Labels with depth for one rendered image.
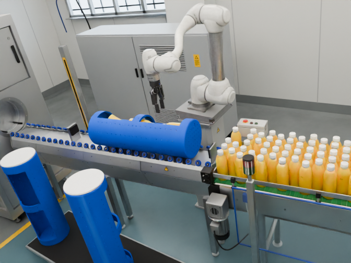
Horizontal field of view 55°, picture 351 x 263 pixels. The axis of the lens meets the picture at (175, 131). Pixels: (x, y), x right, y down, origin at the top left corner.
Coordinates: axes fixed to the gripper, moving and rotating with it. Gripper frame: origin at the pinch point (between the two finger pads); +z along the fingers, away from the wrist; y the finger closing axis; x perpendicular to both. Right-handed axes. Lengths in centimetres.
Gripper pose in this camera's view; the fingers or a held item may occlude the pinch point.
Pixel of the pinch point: (159, 106)
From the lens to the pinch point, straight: 238.7
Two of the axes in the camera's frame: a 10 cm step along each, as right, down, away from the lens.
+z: 1.6, 8.7, 4.7
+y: -4.6, 4.9, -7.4
